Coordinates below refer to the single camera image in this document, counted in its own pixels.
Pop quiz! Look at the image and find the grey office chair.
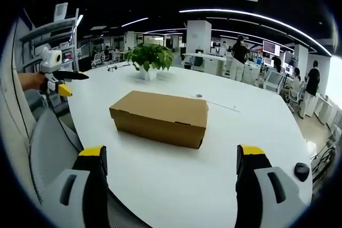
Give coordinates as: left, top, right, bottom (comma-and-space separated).
28, 107, 83, 205

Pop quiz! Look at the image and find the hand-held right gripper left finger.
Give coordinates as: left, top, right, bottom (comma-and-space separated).
45, 145, 109, 228

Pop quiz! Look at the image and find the black computer mouse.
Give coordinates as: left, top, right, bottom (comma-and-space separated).
294, 162, 310, 182

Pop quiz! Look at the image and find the brown cardboard shoe box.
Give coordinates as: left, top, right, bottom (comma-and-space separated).
108, 90, 209, 150

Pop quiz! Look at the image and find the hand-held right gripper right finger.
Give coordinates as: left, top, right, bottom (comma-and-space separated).
235, 144, 304, 228

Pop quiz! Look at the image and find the wall monitor screen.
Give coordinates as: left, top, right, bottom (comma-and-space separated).
262, 40, 281, 57

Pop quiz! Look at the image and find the white metal shelf rack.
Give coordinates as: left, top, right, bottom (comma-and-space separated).
19, 2, 81, 73

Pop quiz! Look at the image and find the white office chair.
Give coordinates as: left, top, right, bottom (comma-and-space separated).
263, 70, 285, 94

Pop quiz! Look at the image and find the black cable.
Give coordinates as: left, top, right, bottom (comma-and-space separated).
46, 93, 83, 152

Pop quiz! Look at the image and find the green potted plant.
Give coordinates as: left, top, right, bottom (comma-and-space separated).
125, 43, 175, 72

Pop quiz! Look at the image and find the white plant pot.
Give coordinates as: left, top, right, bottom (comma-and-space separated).
139, 66, 158, 81

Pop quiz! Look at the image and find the person's left hand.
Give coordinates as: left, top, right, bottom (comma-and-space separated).
18, 72, 46, 90

